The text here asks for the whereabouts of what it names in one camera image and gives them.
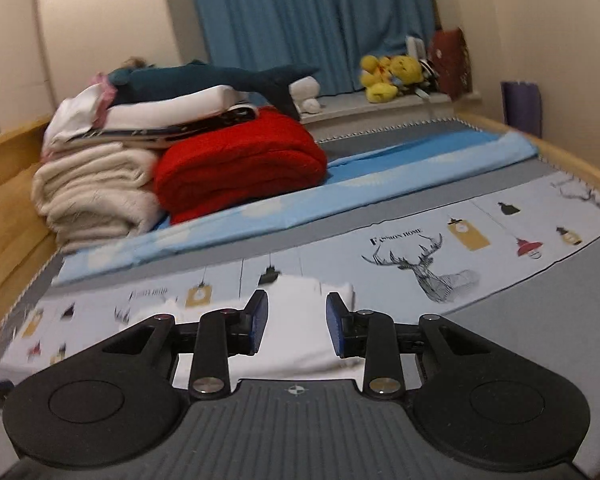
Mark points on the dark blue shark plush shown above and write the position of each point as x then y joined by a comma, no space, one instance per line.
190,80

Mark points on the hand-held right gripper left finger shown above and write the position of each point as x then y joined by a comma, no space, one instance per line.
258,322

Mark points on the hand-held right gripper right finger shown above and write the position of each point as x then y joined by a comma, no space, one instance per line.
337,325

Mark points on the dark star-print cloth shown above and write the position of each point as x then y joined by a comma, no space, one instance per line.
180,130

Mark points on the wooden bed frame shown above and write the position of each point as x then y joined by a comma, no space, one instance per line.
10,200

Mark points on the red folded blanket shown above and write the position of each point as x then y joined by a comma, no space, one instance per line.
240,170

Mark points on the pink and white cloth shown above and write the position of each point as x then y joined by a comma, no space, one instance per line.
80,115

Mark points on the light blue folded sheet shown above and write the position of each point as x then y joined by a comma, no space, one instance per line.
380,180

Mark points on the white plush toy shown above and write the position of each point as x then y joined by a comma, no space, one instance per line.
305,92

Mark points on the tan plush toy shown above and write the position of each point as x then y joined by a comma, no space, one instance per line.
132,62

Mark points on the purple paper bag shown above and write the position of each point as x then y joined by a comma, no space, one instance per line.
521,110

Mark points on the cream folded blanket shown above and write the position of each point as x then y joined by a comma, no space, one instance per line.
95,195

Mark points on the black and white striped toy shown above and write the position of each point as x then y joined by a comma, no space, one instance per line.
429,76

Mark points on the blue curtain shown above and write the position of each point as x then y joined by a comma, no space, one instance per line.
305,25

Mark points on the grey window ledge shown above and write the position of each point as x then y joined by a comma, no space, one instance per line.
380,107

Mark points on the dark red cushion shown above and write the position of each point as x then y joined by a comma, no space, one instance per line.
450,65

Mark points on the yellow plush toy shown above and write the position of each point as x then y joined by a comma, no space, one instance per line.
375,77
406,70

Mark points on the white long-sleeve shirt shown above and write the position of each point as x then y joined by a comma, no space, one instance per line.
295,330

